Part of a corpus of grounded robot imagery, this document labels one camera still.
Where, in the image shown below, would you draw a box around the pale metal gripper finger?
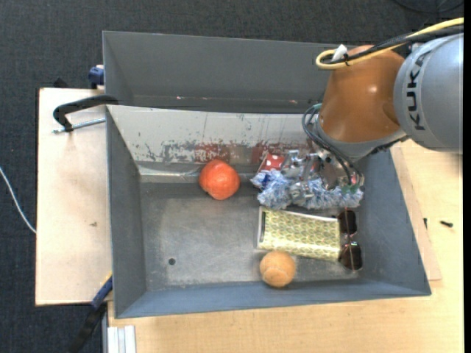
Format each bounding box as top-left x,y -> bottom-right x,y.
281,149 -> 304,179
292,168 -> 319,204

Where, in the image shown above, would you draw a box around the red box with white dots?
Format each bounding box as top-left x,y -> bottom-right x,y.
257,151 -> 286,174

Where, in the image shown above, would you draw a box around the blue and white fluffy cloth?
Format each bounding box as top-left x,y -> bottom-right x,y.
249,169 -> 364,210

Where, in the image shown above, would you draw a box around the yellow patterned packet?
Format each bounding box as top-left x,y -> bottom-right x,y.
256,206 -> 341,261

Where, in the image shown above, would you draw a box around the dark sunglasses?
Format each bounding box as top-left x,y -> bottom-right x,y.
336,208 -> 364,272

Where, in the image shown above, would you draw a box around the orange fruit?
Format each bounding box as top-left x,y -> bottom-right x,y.
198,159 -> 241,201

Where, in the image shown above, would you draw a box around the tan tennis ball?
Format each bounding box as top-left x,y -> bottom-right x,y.
259,250 -> 297,289

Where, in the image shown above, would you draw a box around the grey metal bin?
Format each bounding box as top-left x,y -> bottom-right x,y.
102,30 -> 432,319

